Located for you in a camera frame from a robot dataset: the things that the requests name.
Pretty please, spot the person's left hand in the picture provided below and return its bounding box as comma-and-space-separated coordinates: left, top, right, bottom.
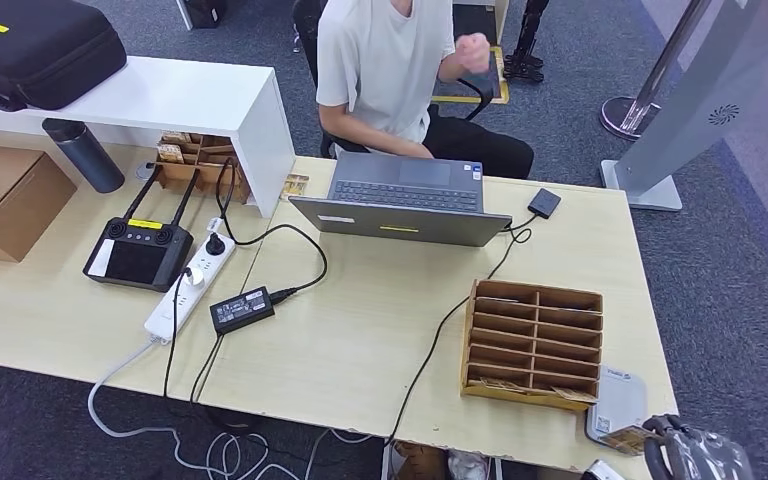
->
453, 31, 493, 75

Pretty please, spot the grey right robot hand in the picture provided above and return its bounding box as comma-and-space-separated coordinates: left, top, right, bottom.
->
642, 413, 756, 480

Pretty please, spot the gold patterned ID card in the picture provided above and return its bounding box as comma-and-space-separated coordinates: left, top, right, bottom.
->
599, 425, 657, 457

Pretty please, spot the gold hotel key card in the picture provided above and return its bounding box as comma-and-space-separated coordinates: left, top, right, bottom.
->
478, 376, 530, 394
551, 386, 599, 404

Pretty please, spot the person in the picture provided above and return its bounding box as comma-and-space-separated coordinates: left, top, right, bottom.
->
316, 0, 536, 181

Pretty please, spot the white card reader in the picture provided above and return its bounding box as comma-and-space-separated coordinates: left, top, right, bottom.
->
584, 365, 648, 446

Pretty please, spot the brown slotted card rack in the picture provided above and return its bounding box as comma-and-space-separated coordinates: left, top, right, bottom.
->
460, 278, 605, 413

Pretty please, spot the white cabinet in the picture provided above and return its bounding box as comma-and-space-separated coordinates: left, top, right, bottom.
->
453, 0, 512, 46

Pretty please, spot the black robot leg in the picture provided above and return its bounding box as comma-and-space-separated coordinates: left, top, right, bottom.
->
504, 0, 551, 84

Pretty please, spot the small black external drive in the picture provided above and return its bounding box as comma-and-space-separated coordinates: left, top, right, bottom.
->
527, 188, 563, 220

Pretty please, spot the grey laptop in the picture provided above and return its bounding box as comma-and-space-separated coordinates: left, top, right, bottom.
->
289, 151, 513, 248

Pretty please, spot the grey kiosk stand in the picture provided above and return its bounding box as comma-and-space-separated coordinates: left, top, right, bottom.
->
599, 0, 768, 213

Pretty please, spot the black box with white edge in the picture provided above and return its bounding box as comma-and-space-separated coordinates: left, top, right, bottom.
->
175, 0, 231, 30

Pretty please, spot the brown cardboard piece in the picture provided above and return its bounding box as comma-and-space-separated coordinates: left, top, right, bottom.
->
393, 442, 452, 480

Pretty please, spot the small wooden slotted rack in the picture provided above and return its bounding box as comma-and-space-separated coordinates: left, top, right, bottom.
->
155, 131, 253, 205

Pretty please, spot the white desk shelf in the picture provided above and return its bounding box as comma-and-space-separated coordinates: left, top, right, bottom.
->
0, 55, 297, 220

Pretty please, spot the black power adapter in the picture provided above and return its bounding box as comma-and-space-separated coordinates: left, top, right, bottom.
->
209, 286, 276, 335

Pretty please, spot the white power strip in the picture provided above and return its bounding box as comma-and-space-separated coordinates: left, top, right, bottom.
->
144, 230, 237, 344

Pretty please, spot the black remote controller with antennas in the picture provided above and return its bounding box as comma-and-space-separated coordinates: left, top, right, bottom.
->
82, 166, 200, 293

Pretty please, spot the dark grey thermos bottle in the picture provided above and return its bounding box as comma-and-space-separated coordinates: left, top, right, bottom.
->
42, 118, 126, 195

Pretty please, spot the black carrying case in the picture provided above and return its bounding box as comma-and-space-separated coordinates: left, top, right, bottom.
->
0, 0, 128, 113

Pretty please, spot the brown cardboard box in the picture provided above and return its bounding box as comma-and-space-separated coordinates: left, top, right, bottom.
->
0, 142, 79, 264

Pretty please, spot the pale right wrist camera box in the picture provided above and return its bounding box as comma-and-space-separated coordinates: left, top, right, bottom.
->
585, 458, 628, 480

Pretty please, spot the chrome stanchion post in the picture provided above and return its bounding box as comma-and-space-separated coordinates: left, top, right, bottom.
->
599, 0, 715, 142

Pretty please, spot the black adapter output cable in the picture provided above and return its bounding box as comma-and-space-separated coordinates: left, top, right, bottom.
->
215, 156, 330, 302

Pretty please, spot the black drive cable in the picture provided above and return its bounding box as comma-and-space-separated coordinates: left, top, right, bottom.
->
383, 213, 538, 445

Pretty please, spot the black adapter mains cable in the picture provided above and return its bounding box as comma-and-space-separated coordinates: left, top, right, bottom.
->
188, 332, 226, 404

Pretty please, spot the black cable of white plug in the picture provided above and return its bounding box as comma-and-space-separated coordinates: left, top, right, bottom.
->
162, 269, 191, 399

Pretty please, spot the white power strip cable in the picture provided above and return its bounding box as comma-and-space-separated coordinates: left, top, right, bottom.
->
87, 339, 385, 480

